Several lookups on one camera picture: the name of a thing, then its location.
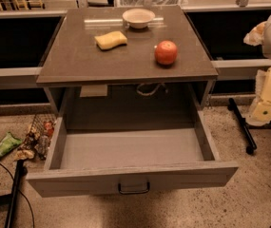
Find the green chip bag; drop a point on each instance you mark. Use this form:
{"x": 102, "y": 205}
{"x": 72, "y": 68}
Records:
{"x": 8, "y": 143}

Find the black stand leg right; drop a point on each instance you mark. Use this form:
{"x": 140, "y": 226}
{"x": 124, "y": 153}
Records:
{"x": 251, "y": 145}

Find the black stand leg left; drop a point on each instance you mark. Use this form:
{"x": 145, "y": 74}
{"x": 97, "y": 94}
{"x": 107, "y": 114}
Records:
{"x": 11, "y": 198}

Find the red apple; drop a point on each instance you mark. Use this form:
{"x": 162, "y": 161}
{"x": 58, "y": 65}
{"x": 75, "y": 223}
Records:
{"x": 165, "y": 53}

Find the black drawer handle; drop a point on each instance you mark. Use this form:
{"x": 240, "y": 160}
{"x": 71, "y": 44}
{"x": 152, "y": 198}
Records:
{"x": 134, "y": 190}

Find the white bowl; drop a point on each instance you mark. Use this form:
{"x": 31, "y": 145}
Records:
{"x": 138, "y": 18}

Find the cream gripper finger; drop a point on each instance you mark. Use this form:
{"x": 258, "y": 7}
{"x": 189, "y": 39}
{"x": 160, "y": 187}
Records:
{"x": 259, "y": 114}
{"x": 255, "y": 36}

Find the grey cabinet with top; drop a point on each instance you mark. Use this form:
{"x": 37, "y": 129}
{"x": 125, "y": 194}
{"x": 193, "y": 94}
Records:
{"x": 137, "y": 86}

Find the black stand leg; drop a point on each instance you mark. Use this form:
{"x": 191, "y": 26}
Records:
{"x": 11, "y": 198}
{"x": 251, "y": 145}

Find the open grey drawer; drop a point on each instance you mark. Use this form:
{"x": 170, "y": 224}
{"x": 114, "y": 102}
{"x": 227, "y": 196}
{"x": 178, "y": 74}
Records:
{"x": 92, "y": 156}

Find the yellow sponge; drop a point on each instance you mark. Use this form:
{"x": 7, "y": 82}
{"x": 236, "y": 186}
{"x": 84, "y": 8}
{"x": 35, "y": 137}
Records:
{"x": 110, "y": 40}

